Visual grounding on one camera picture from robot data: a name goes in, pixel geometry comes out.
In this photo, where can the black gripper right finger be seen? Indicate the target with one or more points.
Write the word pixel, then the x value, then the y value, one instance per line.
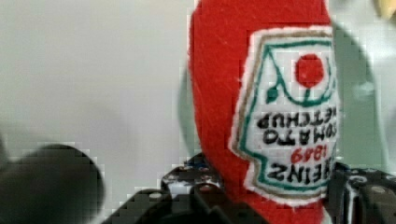
pixel 361 196

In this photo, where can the red plush ketchup bottle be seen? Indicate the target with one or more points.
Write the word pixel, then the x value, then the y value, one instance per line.
pixel 266 102

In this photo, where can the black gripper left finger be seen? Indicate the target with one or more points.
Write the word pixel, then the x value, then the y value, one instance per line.
pixel 190 194

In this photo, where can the green oval strainer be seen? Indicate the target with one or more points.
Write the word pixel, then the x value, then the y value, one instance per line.
pixel 362 141

